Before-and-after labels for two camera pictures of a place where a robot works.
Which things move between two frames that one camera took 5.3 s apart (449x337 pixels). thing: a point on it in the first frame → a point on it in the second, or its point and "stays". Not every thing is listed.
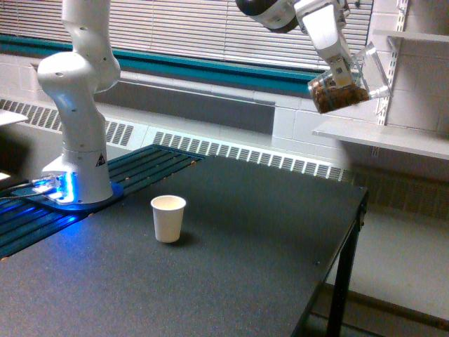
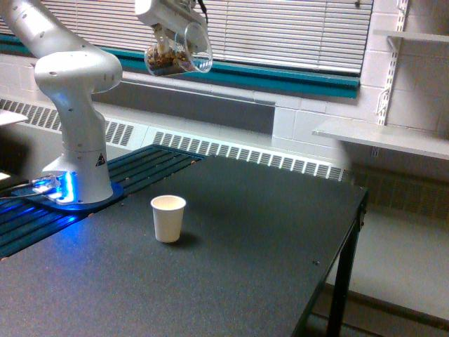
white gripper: (325, 20) → (175, 15)
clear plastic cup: (361, 78) → (190, 50)
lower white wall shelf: (426, 142) stays
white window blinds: (210, 27) stays
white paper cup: (168, 217) stays
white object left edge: (7, 117) stays
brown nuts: (328, 97) → (174, 60)
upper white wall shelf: (436, 37) stays
